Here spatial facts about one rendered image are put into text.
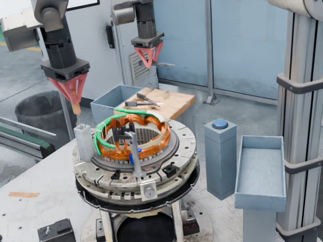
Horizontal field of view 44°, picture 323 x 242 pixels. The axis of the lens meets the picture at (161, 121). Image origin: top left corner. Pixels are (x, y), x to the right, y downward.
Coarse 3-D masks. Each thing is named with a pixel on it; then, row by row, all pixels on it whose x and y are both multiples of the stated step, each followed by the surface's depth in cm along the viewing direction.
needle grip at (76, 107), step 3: (72, 90) 90; (75, 90) 90; (75, 93) 90; (75, 96) 90; (72, 102) 91; (72, 105) 92; (75, 105) 91; (78, 105) 92; (75, 108) 92; (78, 108) 92; (75, 111) 92; (78, 111) 92
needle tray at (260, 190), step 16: (240, 144) 104; (256, 144) 108; (272, 144) 107; (240, 160) 99; (256, 160) 104; (272, 160) 103; (240, 176) 98; (256, 176) 98; (272, 176) 97; (240, 192) 93; (256, 192) 93; (272, 192) 92; (240, 208) 89; (256, 208) 88; (272, 208) 87; (256, 224) 99; (272, 224) 98; (256, 240) 102; (272, 240) 101
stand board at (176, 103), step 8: (144, 88) 141; (136, 96) 136; (152, 96) 135; (160, 96) 134; (176, 96) 133; (184, 96) 133; (192, 96) 132; (160, 104) 129; (168, 104) 128; (176, 104) 128; (184, 104) 127; (120, 112) 127; (160, 112) 124; (168, 112) 123; (176, 112) 123
